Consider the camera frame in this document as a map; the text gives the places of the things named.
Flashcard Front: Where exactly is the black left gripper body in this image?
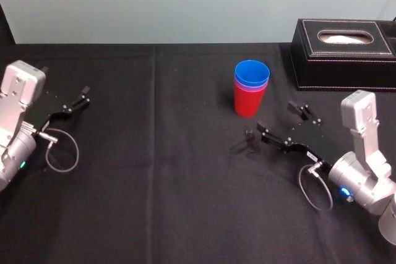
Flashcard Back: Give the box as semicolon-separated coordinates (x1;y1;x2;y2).
24;90;74;134

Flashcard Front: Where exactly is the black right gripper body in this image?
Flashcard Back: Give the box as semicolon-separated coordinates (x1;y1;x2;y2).
282;119;349;168

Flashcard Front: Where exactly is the red plastic cup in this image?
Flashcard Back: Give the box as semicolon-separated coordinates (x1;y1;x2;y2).
233;83;268;119

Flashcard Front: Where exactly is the black panel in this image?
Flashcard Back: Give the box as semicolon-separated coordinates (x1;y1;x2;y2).
0;3;16;45

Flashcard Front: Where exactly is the purple plastic cup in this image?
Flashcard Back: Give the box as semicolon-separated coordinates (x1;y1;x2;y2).
233;77;269;93

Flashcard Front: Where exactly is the black leather tissue box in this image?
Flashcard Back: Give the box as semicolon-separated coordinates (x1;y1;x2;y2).
289;18;396;92

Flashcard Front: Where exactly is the blue plastic cup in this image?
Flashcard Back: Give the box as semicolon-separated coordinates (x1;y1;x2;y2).
234;59;270;87

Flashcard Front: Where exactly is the white tissue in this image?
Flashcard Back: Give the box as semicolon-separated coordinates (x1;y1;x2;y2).
321;33;372;44

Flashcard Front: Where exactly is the black stitched box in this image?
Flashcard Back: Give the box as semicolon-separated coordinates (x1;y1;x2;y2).
379;19;396;58

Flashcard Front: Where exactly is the black tablecloth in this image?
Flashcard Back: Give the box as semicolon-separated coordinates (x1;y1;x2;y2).
0;41;396;264

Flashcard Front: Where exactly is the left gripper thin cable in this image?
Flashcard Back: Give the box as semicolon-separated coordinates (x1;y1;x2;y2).
38;127;80;172

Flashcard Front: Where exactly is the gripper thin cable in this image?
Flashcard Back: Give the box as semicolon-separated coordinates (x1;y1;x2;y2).
298;163;334;213
38;127;80;172

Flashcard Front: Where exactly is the right gripper thin cable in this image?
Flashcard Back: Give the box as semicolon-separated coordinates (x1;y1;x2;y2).
298;163;334;213

